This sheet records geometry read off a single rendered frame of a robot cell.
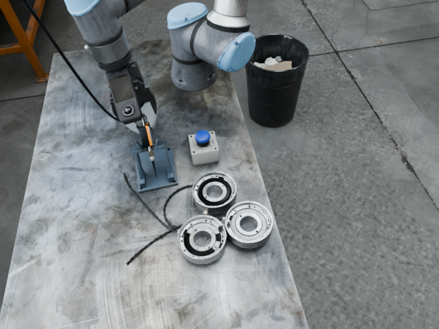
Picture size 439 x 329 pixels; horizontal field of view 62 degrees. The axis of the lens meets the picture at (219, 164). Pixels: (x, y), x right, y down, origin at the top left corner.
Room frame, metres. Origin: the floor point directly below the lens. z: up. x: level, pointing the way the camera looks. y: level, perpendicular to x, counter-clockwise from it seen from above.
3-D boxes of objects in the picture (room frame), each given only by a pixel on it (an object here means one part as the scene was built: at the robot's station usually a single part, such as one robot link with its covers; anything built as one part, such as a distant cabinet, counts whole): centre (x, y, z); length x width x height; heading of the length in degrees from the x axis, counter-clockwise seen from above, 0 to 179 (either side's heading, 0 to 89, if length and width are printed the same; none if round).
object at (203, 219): (0.38, 0.05, 0.82); 0.10 x 0.10 x 0.04
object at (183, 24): (0.98, 0.05, 0.97); 0.13 x 0.12 x 0.14; 46
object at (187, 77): (0.98, 0.06, 0.85); 0.15 x 0.15 x 0.10
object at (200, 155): (0.65, 0.04, 0.82); 0.08 x 0.07 x 0.05; 6
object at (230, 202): (0.50, 0.02, 0.82); 0.10 x 0.10 x 0.04
